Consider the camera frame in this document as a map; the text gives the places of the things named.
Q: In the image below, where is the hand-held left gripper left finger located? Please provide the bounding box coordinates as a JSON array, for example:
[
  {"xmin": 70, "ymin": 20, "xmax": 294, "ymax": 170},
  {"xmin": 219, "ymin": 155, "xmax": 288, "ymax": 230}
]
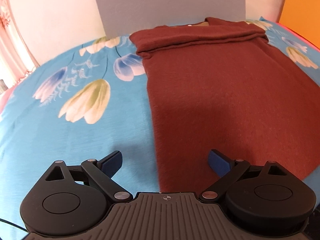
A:
[{"xmin": 44, "ymin": 151, "xmax": 133, "ymax": 202}]

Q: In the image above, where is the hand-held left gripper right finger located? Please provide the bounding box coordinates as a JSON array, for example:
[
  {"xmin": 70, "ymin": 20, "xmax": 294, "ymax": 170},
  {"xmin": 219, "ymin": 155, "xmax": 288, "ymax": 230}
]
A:
[{"xmin": 199, "ymin": 149, "xmax": 288, "ymax": 201}]

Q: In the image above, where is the rust red sweater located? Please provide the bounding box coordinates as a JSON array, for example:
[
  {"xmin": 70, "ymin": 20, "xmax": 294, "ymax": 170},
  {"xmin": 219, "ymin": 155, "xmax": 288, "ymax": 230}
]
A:
[{"xmin": 129, "ymin": 17, "xmax": 320, "ymax": 193}]

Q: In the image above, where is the blue floral bed sheet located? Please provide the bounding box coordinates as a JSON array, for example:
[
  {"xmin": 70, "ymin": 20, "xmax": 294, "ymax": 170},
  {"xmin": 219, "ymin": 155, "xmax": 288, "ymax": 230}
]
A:
[{"xmin": 0, "ymin": 16, "xmax": 320, "ymax": 230}]

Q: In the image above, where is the pink floral curtain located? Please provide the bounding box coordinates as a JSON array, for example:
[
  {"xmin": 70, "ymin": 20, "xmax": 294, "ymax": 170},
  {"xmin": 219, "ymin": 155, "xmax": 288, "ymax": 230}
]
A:
[{"xmin": 0, "ymin": 0, "xmax": 40, "ymax": 89}]

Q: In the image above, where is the grey board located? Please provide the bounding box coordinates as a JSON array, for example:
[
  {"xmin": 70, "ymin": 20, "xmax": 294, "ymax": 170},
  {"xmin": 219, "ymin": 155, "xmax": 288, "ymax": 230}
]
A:
[{"xmin": 91, "ymin": 0, "xmax": 248, "ymax": 39}]

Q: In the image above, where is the black cable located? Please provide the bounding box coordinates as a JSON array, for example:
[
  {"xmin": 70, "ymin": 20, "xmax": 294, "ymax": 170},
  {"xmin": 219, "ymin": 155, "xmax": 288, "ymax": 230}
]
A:
[{"xmin": 0, "ymin": 219, "xmax": 27, "ymax": 231}]

